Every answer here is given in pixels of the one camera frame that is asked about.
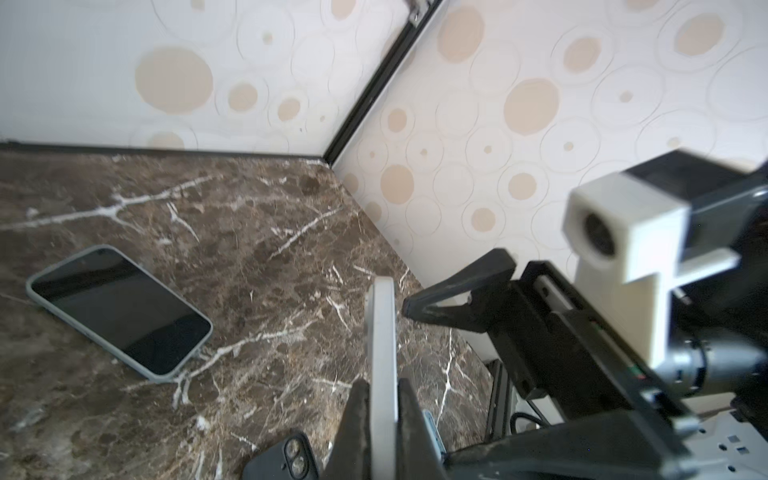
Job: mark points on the light blue case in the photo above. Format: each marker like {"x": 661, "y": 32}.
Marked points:
{"x": 45, "y": 282}

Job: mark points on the black phone blue edge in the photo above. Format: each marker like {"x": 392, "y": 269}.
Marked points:
{"x": 120, "y": 312}

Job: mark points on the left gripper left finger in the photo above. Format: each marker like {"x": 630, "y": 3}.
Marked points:
{"x": 350, "y": 457}

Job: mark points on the black phone case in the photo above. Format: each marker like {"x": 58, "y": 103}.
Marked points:
{"x": 291, "y": 458}

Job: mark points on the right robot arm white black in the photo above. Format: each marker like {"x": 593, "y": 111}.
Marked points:
{"x": 702, "y": 411}

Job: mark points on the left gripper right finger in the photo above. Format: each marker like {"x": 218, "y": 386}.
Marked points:
{"x": 417, "y": 458}

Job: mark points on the black frame post right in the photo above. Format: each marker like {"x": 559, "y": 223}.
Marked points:
{"x": 420, "y": 16}

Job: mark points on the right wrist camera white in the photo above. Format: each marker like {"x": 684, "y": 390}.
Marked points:
{"x": 642, "y": 232}

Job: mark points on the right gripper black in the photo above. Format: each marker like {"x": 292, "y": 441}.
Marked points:
{"x": 619, "y": 420}

